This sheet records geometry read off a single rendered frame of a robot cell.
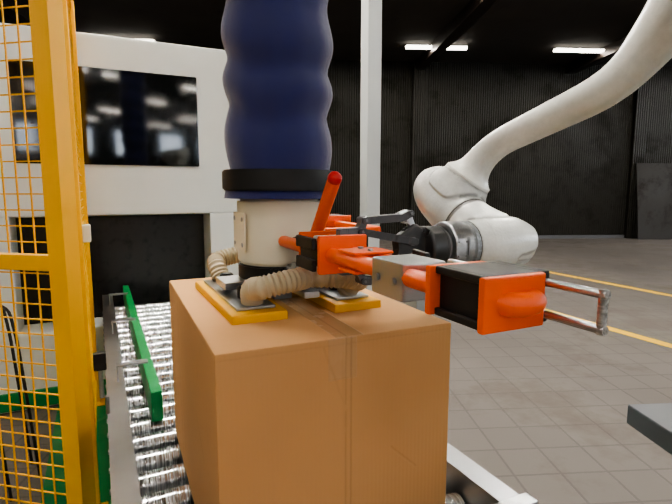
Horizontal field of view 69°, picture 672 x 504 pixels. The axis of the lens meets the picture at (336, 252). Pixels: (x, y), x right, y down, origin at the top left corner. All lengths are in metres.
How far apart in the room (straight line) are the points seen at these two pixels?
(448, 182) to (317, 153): 0.26
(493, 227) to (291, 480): 0.54
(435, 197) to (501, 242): 0.18
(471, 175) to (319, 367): 0.48
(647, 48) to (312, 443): 0.79
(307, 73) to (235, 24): 0.15
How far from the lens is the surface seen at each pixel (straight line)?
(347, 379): 0.78
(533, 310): 0.46
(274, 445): 0.78
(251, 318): 0.84
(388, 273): 0.58
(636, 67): 0.93
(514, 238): 0.93
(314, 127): 0.94
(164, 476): 1.25
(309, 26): 0.97
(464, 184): 0.99
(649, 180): 13.64
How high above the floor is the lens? 1.17
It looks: 7 degrees down
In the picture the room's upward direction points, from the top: straight up
